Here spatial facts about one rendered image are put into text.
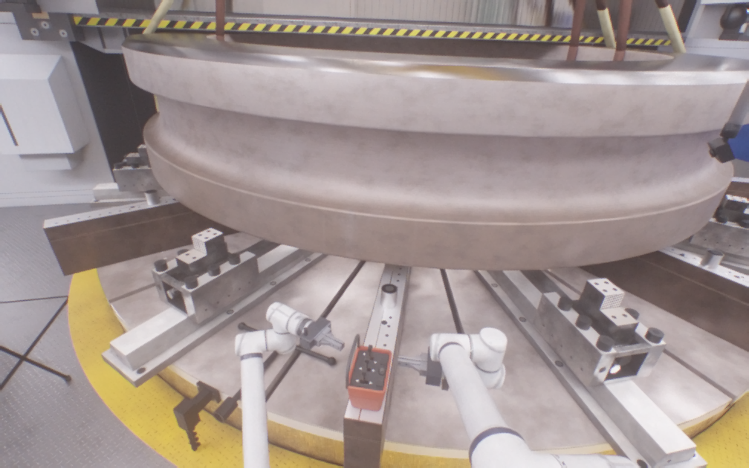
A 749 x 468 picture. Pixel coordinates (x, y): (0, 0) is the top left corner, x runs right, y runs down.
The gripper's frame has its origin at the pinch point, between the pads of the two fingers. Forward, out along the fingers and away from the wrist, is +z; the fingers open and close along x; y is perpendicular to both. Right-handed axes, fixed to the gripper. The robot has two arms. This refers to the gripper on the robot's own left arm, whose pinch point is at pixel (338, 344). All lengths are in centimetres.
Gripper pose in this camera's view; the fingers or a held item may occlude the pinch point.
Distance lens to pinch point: 146.5
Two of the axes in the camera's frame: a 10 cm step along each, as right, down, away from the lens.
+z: 8.5, 2.8, -4.5
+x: 5.3, -4.0, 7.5
